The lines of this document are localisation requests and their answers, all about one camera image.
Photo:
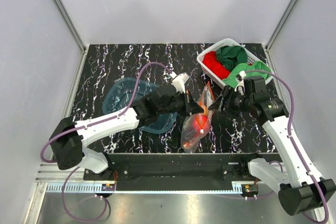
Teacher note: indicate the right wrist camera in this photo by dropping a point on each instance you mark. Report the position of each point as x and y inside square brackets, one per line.
[240, 79]

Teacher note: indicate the blue plastic container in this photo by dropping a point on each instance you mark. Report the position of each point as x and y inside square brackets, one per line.
[120, 94]

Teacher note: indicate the red cloth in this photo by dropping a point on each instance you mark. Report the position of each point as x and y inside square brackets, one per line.
[215, 66]

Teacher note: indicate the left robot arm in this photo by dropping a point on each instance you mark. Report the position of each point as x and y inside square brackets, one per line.
[70, 140]

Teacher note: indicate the clear zip top bag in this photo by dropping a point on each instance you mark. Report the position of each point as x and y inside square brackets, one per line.
[189, 142]

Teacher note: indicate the aluminium frame rail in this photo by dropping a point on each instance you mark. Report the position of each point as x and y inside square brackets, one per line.
[69, 24]

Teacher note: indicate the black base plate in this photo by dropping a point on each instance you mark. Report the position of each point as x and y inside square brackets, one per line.
[177, 173]

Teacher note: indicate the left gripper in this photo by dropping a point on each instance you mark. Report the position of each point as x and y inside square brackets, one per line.
[192, 107]

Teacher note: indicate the light green cloth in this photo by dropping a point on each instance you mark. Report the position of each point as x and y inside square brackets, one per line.
[231, 80]

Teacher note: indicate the white plastic basket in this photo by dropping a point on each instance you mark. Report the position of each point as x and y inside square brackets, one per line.
[229, 42]

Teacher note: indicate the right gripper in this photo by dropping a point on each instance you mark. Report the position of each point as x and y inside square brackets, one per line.
[228, 93]

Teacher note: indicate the white cable duct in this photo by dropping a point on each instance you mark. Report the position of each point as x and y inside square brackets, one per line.
[80, 188]

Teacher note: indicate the dark green cloth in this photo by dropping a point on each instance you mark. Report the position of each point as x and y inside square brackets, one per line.
[231, 56]

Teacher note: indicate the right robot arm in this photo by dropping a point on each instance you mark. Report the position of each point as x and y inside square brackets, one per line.
[302, 187]

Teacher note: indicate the red fake apple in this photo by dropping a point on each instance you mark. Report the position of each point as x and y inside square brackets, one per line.
[201, 124]

